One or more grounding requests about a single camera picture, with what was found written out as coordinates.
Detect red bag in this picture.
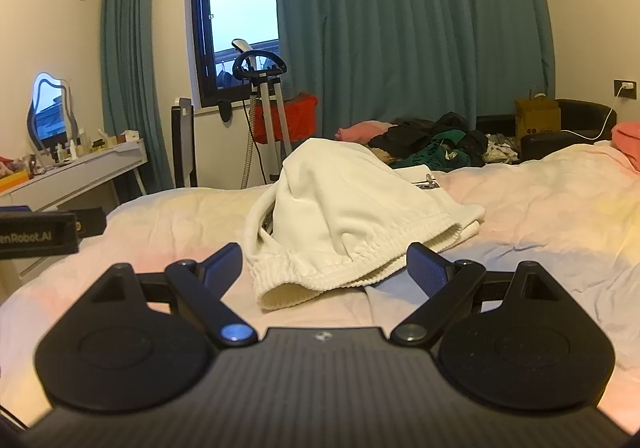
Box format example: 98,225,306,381
252,95,319,145

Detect wavy lit mirror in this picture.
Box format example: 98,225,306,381
26,72,81,153

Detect brown paper bag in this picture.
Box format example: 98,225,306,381
515,86,562,139

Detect white vanity desk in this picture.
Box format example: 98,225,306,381
0,138,150,279

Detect narrow teal curtain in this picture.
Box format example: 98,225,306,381
100,0,201,193

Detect pink cloth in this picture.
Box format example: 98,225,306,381
336,120,398,145

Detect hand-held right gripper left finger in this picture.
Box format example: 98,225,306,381
90,242,259,348

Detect black chair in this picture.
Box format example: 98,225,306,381
171,98,198,189

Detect standing garment steamer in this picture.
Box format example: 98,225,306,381
231,38,294,189

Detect black framed window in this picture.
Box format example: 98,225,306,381
190,0,282,109

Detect white crumpled cloth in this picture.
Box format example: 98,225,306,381
482,135,519,163

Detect pink pillow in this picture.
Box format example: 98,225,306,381
611,122,640,167

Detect green garment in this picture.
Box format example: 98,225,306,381
395,129,473,171

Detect white pants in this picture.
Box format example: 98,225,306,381
243,138,487,313

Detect dark clothes pile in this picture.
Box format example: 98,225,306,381
369,112,490,169

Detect black armchair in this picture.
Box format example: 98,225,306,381
476,98,618,163

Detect white charging cable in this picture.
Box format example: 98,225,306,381
560,102,617,141

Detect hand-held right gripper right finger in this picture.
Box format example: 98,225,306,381
390,242,563,346

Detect wide teal curtain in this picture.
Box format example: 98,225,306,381
272,0,557,149

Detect group of cosmetic bottles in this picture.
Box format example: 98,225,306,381
50,128,118,163

